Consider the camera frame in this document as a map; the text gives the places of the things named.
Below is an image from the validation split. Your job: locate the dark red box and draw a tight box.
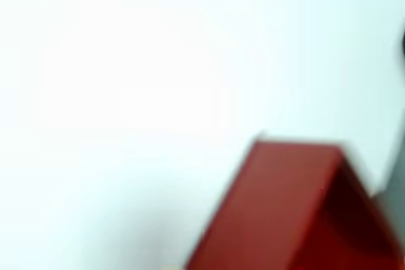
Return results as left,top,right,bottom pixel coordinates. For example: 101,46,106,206
183,139,405,270

